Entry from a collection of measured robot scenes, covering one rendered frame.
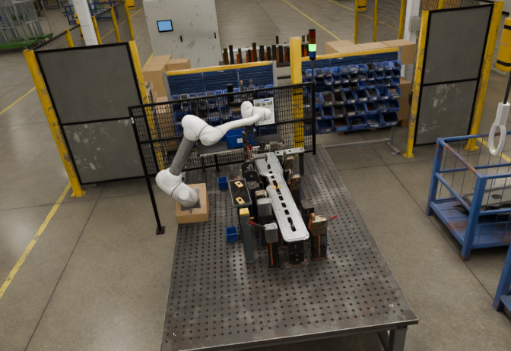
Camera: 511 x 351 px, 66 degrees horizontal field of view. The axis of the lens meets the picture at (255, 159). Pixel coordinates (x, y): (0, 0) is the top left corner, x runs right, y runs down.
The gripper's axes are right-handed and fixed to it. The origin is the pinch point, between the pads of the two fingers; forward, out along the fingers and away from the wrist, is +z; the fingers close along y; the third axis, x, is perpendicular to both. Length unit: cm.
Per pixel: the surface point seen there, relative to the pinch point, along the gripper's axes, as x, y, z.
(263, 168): -10.8, 9.0, 21.4
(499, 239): -70, 222, 104
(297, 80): 58, 62, -37
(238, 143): 35.6, -8.3, 14.2
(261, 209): -83, -5, 15
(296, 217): -93, 20, 21
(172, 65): 426, -88, 21
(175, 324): -144, -76, 52
